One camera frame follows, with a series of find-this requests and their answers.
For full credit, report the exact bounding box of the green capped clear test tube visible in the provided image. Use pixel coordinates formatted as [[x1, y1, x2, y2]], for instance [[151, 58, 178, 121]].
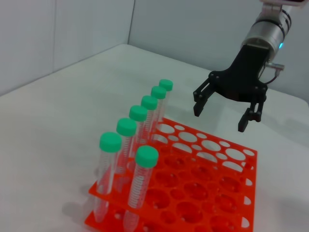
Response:
[[122, 145, 159, 232], [156, 79, 174, 124], [150, 86, 168, 140], [93, 131, 123, 223], [115, 117, 138, 174], [127, 105, 148, 160], [140, 95, 158, 145]]

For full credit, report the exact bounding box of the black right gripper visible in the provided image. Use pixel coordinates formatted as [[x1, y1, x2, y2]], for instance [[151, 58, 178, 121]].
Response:
[[192, 44, 271, 133]]

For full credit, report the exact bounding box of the orange test tube rack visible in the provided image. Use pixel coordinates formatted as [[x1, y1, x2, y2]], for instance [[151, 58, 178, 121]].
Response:
[[83, 117, 258, 232]]

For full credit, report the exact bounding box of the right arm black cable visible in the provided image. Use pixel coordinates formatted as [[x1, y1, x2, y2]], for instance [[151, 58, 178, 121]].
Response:
[[265, 61, 285, 85]]

